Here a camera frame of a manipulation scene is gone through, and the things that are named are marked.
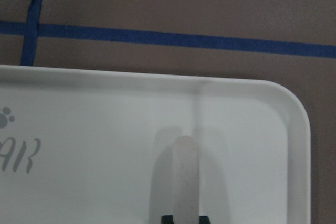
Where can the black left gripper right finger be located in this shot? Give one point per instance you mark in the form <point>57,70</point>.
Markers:
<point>204,220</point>

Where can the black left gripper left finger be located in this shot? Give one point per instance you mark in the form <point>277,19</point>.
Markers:
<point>167,219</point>

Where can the white ceramic spoon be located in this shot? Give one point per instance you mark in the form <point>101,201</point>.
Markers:
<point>185,180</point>

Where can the white rectangular tray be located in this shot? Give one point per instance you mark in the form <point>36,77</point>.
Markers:
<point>83,146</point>

